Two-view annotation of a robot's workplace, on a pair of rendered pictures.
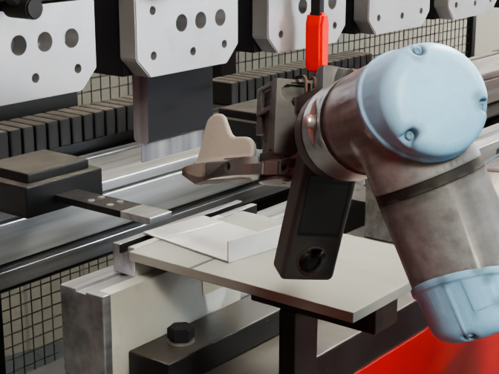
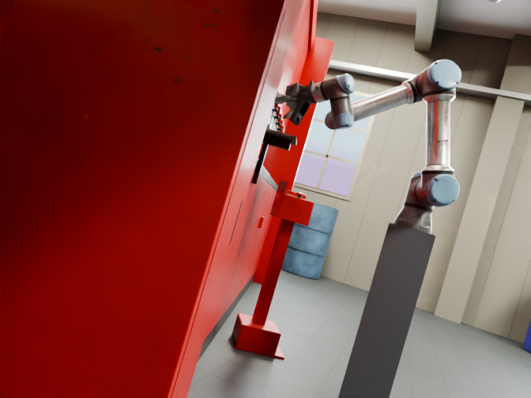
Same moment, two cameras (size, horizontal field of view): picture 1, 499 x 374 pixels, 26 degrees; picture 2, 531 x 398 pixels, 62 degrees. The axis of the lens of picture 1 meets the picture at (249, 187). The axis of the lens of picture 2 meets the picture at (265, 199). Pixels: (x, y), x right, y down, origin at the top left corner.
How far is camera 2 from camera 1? 1.27 m
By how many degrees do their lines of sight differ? 37
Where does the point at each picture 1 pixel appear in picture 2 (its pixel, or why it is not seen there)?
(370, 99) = (340, 79)
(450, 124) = (352, 87)
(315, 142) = (316, 90)
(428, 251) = (343, 108)
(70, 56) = not seen: hidden behind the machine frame
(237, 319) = not seen: hidden behind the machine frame
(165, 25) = not seen: hidden behind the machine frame
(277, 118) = (297, 89)
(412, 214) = (341, 101)
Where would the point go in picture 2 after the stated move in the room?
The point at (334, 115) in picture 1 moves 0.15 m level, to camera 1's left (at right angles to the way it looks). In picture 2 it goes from (326, 84) to (295, 67)
